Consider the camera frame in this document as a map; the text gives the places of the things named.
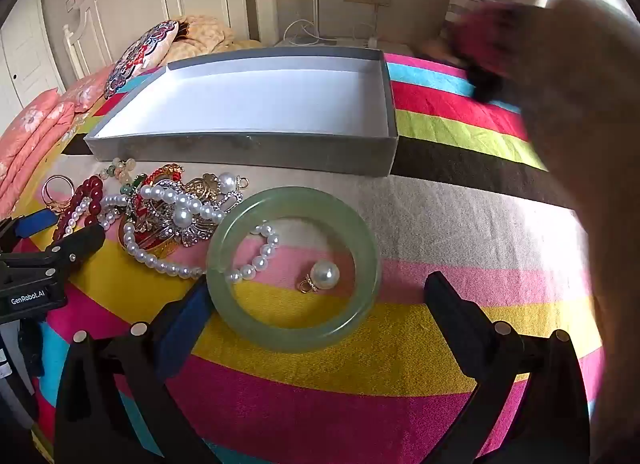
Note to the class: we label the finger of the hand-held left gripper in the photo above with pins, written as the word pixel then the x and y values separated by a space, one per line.
pixel 77 244
pixel 32 224

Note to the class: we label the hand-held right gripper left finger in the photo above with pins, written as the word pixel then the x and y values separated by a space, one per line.
pixel 182 329

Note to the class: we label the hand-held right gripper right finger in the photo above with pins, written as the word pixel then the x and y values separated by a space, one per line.
pixel 450 304

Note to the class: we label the green enamel brooch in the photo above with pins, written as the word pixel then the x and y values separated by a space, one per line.
pixel 132 191

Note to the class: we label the silver rhinestone brooch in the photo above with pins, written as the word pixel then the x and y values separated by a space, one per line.
pixel 182 224

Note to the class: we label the green jade bangle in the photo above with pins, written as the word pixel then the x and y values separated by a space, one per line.
pixel 295 339

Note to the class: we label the grey cardboard box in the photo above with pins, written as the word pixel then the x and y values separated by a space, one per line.
pixel 250 94

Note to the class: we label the pink floral quilt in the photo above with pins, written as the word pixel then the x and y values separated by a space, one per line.
pixel 35 129

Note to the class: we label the red gold brooch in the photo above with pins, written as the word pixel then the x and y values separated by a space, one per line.
pixel 165 177

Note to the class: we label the pearl pendant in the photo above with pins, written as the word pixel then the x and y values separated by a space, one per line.
pixel 325 275

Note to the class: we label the striped blanket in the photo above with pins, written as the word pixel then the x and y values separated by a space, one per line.
pixel 350 394

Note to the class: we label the white wardrobe door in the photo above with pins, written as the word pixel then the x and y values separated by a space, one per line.
pixel 25 44

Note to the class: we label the patterned round pillow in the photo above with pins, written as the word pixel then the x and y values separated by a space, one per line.
pixel 140 57

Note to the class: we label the beige fuzzy blanket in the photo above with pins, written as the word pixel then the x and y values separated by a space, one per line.
pixel 205 37

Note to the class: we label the beige fuzzy sleeve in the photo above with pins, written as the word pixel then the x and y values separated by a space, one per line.
pixel 575 94

